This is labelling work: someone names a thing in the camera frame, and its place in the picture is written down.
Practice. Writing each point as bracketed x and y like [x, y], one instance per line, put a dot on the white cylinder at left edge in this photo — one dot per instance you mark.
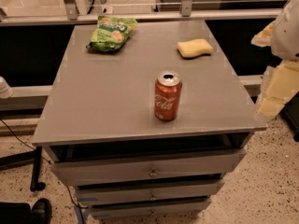
[5, 89]

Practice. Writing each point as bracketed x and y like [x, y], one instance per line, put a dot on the middle grey drawer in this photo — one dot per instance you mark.
[149, 192]

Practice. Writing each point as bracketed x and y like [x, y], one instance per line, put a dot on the bottom grey drawer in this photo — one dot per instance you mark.
[149, 208]

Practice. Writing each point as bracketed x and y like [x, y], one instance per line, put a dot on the grey drawer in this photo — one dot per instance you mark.
[149, 192]
[149, 208]
[83, 173]

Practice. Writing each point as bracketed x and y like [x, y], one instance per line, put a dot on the top grey drawer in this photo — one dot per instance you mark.
[83, 173]

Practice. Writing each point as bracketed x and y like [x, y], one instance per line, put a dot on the grey metal railing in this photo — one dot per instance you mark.
[43, 12]

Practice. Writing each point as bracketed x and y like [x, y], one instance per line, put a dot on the black shoe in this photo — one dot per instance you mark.
[41, 212]

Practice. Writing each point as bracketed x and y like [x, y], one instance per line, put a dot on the grey drawer cabinet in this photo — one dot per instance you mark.
[101, 106]

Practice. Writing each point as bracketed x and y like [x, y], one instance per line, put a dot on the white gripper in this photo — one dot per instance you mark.
[287, 36]

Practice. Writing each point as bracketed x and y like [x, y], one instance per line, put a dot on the red Coca-Cola can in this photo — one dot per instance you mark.
[168, 86]

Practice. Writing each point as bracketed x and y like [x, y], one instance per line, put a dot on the yellow sponge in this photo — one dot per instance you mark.
[194, 48]

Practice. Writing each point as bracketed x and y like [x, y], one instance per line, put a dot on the black stand leg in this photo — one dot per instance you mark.
[36, 184]

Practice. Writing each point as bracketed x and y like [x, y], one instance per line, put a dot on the green rice chip bag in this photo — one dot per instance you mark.
[111, 33]

